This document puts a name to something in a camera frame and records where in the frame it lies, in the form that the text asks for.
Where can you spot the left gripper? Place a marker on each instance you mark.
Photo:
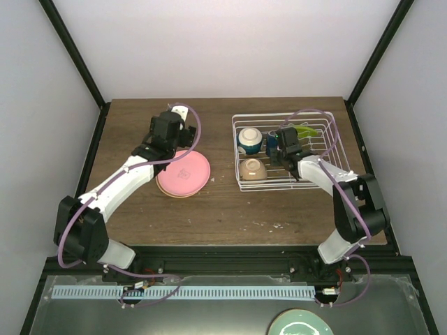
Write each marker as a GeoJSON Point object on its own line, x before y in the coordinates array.
{"type": "Point", "coordinates": [188, 137]}

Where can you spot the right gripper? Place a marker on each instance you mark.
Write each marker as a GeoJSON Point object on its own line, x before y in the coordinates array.
{"type": "Point", "coordinates": [274, 161]}

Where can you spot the white wire dish rack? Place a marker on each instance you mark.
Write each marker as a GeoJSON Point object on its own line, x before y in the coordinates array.
{"type": "Point", "coordinates": [278, 178]}

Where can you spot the dark blue mug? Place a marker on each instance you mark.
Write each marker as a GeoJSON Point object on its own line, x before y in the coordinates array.
{"type": "Point", "coordinates": [271, 144]}

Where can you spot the green plate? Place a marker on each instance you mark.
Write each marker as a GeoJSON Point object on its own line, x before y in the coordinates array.
{"type": "Point", "coordinates": [305, 131]}

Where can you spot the pink plate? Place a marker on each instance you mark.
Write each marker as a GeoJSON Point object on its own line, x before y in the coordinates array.
{"type": "Point", "coordinates": [187, 175]}

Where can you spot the beige floral bowl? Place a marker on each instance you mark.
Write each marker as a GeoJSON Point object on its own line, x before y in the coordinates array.
{"type": "Point", "coordinates": [252, 169]}

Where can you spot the teal white bowl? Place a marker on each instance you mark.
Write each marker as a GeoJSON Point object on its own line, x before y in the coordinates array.
{"type": "Point", "coordinates": [249, 141]}

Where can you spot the tan bottom plate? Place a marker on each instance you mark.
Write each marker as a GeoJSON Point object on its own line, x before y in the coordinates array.
{"type": "Point", "coordinates": [170, 194]}

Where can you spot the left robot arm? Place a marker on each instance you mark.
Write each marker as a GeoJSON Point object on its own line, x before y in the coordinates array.
{"type": "Point", "coordinates": [80, 234]}

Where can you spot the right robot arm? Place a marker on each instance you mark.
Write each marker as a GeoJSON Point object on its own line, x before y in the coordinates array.
{"type": "Point", "coordinates": [359, 209]}

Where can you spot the teal plate on wood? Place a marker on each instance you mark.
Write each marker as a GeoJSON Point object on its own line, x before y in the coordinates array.
{"type": "Point", "coordinates": [298, 321]}

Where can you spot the light blue slotted strip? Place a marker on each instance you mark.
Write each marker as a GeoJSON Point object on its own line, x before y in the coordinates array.
{"type": "Point", "coordinates": [287, 293]}

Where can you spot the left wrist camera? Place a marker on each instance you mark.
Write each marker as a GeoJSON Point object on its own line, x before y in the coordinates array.
{"type": "Point", "coordinates": [178, 115]}

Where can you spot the black right frame post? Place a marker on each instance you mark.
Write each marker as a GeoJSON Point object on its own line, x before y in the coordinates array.
{"type": "Point", "coordinates": [385, 40]}

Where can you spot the black frame post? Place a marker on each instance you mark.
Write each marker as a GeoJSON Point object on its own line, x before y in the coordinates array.
{"type": "Point", "coordinates": [385, 40]}
{"type": "Point", "coordinates": [65, 37]}

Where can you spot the black left frame post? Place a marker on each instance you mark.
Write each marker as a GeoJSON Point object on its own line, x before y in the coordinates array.
{"type": "Point", "coordinates": [65, 37]}

